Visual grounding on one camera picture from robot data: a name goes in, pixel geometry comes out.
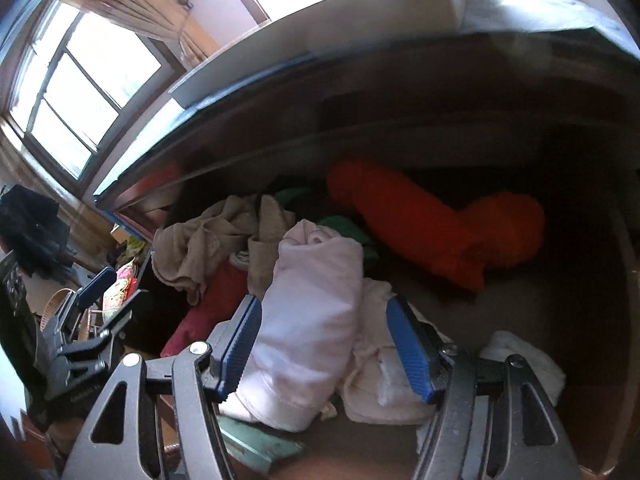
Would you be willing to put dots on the dark wooden table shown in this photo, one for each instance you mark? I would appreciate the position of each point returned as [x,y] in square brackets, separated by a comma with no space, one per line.
[350,85]

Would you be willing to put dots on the orange-red underwear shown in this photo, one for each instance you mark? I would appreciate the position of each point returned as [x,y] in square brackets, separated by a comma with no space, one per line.
[400,210]

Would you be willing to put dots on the beige curtain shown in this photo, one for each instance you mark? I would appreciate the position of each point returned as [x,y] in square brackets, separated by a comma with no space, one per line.
[150,15]

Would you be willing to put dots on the wicker basket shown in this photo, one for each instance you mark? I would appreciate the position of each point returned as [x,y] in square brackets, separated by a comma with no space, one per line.
[52,307]

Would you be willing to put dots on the pale pink underwear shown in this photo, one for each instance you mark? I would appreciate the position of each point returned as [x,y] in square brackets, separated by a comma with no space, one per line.
[310,310]

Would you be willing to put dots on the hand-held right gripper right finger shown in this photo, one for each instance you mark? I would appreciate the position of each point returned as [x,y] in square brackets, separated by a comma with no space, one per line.
[407,350]

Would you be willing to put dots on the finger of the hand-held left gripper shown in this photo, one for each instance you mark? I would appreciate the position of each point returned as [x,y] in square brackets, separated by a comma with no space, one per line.
[120,317]
[97,285]

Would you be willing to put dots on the dark hanging clothes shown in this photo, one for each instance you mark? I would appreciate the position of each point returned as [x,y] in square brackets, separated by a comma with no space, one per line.
[30,230]

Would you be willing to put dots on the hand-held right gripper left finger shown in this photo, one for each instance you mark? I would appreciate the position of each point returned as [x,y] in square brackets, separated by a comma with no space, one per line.
[242,345]

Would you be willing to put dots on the beige underwear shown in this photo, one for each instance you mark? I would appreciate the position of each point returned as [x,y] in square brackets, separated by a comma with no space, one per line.
[200,245]

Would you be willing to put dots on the white towel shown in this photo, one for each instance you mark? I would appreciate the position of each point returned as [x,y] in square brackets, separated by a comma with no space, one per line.
[530,355]

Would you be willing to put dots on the cream white underwear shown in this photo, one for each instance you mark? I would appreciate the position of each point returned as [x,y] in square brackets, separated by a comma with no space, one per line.
[370,360]

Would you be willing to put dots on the teal flat packet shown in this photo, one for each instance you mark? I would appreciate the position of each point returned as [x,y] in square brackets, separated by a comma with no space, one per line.
[255,442]

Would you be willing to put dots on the dark red underwear black waistband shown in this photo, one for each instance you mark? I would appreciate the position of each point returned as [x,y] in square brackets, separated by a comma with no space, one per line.
[210,305]

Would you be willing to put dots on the black curtain wall hook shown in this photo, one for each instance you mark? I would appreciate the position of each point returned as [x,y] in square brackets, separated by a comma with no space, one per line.
[184,2]

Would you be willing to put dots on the pink floral bag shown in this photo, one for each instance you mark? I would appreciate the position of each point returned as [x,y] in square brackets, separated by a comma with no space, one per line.
[117,290]

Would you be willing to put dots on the dark framed window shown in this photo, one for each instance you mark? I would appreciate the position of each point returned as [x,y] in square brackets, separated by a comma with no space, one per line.
[85,85]

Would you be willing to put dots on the green underwear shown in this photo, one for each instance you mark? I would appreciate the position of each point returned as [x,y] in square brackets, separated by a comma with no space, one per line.
[345,227]

